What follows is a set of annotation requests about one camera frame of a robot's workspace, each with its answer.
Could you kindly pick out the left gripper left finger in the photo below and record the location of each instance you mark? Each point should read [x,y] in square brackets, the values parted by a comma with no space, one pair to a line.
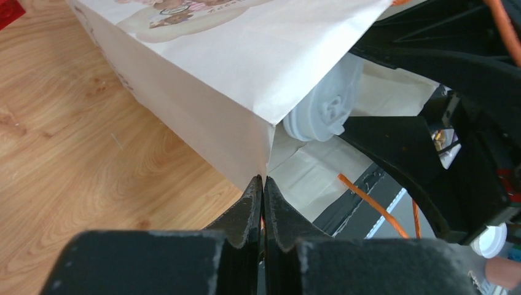
[222,258]

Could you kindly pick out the white paper bakery bag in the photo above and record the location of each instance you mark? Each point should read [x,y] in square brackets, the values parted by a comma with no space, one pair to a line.
[224,74]

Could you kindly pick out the red toy block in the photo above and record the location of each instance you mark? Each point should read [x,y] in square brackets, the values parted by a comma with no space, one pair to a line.
[10,11]

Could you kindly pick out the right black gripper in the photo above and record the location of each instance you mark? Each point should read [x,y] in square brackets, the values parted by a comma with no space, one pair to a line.
[480,187]

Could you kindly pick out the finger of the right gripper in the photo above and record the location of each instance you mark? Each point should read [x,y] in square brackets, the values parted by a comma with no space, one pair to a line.
[473,47]

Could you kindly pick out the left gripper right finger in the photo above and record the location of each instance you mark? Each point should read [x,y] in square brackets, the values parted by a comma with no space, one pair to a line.
[302,259]

